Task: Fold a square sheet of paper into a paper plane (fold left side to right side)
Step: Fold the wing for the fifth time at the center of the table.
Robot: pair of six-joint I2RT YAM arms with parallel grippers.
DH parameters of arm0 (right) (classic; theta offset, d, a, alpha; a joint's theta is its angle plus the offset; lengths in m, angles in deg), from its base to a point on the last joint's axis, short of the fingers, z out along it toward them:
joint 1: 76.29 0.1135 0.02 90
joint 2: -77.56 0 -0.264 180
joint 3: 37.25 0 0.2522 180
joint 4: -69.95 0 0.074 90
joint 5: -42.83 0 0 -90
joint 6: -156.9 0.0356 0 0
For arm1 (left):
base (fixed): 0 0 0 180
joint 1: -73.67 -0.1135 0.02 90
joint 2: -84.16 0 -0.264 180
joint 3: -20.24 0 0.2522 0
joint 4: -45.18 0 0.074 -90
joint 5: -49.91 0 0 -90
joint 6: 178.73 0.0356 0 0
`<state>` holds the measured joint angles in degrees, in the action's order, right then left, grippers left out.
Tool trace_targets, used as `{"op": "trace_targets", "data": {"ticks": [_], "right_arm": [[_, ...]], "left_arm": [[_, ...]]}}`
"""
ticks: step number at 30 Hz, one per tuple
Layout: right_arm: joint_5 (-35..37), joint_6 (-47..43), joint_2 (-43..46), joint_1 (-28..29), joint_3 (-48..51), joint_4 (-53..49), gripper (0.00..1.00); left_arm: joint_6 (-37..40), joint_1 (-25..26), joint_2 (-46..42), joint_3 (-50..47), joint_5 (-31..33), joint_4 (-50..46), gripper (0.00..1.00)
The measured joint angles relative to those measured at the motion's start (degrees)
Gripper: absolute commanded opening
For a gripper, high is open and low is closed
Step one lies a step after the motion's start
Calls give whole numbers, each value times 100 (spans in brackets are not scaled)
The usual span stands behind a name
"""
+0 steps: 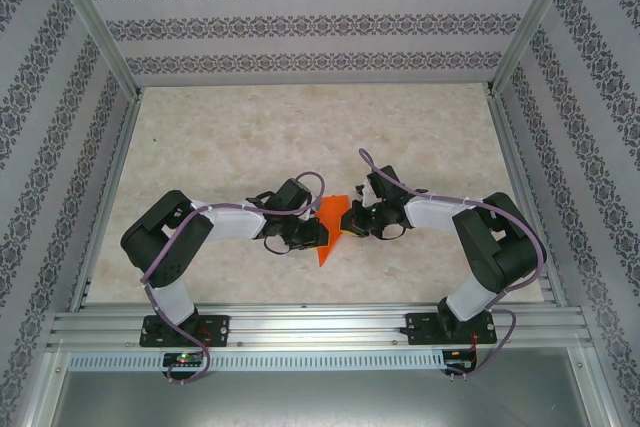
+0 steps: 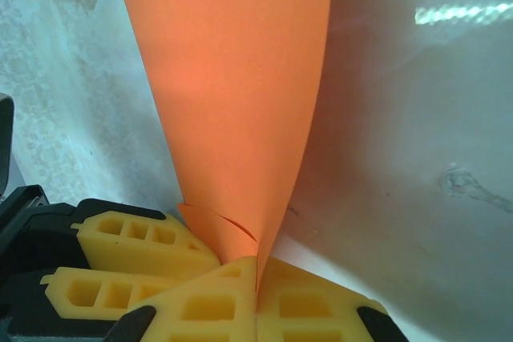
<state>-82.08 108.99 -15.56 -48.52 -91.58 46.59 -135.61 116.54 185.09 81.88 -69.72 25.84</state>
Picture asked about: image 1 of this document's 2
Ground grey metal shelf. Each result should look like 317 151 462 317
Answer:
29 349 616 427

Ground black left gripper cable loop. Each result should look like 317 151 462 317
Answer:
263 235 297 256

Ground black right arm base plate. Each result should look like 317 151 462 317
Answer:
405 311 497 347

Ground aluminium frame post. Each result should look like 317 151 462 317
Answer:
485 0 585 98
38 0 144 101

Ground orange cloth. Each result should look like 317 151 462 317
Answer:
315 194 351 268

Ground aluminium mounting rail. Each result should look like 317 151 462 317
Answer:
47 302 594 351

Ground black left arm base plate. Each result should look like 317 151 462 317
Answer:
139 314 231 348

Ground aluminium side rail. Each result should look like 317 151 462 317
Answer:
67 89 146 312
485 89 570 307

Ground slotted grey cable duct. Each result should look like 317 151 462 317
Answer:
67 350 474 372

